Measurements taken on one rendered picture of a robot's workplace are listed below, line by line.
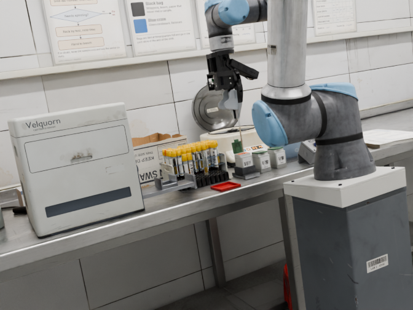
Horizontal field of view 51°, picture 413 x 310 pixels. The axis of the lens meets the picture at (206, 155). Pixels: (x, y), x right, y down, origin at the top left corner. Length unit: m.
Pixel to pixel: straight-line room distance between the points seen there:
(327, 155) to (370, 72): 1.57
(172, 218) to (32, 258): 0.36
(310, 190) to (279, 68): 0.30
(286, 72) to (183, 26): 1.04
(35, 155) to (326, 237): 0.73
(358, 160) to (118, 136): 0.60
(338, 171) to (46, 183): 0.71
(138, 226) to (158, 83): 0.87
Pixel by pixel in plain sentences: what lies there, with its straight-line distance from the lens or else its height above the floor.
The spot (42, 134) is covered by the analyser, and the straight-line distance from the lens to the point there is 1.13.
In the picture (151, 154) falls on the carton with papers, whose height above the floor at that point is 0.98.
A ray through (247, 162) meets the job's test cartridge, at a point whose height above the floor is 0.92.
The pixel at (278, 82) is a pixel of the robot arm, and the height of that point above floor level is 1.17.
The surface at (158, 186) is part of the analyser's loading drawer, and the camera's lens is 1.27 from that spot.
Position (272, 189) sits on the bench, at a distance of 1.35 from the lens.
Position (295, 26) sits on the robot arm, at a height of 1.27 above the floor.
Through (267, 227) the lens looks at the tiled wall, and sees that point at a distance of 2.22.
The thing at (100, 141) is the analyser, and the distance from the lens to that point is 1.16.
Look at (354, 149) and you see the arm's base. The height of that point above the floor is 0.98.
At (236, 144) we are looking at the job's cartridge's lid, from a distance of 1.43.
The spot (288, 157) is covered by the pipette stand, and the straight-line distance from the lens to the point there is 1.58.
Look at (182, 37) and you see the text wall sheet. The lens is 1.96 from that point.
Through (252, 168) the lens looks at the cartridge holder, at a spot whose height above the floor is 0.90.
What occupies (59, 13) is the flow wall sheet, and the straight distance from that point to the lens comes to 1.82.
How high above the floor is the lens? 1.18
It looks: 9 degrees down
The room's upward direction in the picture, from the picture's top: 9 degrees counter-clockwise
